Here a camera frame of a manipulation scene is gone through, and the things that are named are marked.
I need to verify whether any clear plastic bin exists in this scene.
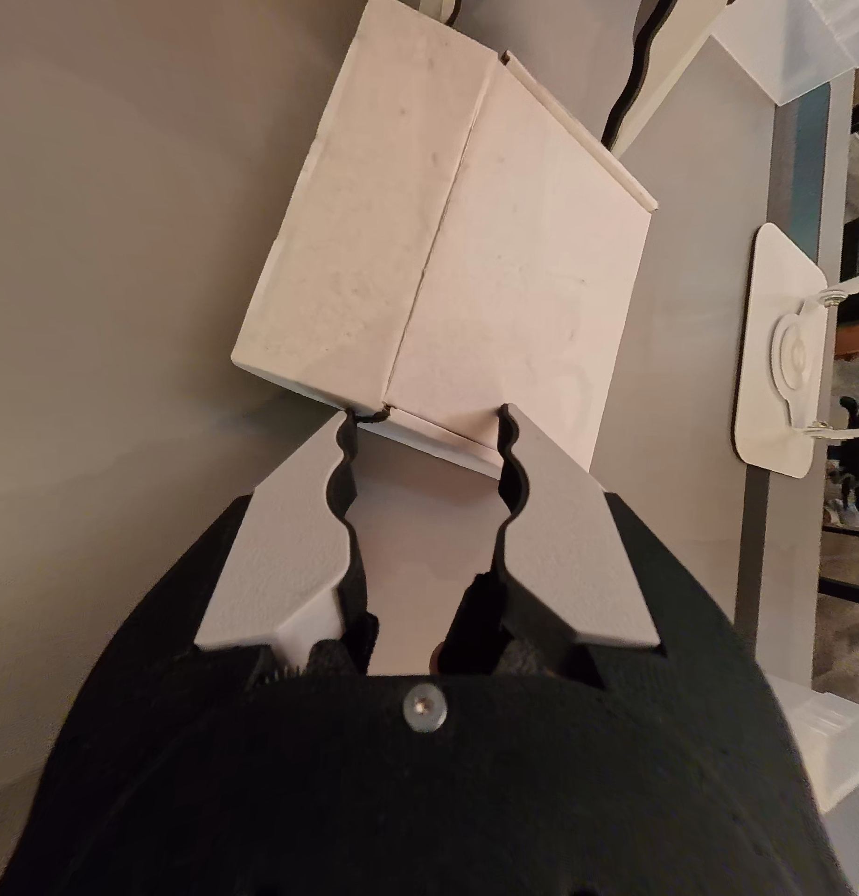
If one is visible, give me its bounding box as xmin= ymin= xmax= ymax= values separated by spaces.
xmin=765 ymin=672 xmax=859 ymax=896

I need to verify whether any clear plastic container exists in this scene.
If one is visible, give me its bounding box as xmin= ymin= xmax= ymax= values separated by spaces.
xmin=709 ymin=0 xmax=859 ymax=106

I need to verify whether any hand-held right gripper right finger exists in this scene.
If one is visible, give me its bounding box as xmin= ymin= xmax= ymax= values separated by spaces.
xmin=494 ymin=404 xmax=663 ymax=664

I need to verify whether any white cardboard box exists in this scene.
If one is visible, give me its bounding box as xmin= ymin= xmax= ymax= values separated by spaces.
xmin=232 ymin=0 xmax=660 ymax=484

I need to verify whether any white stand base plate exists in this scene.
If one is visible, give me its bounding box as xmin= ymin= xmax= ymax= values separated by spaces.
xmin=733 ymin=223 xmax=839 ymax=480

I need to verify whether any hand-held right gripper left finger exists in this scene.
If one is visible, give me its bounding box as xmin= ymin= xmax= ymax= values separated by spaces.
xmin=193 ymin=409 xmax=369 ymax=667

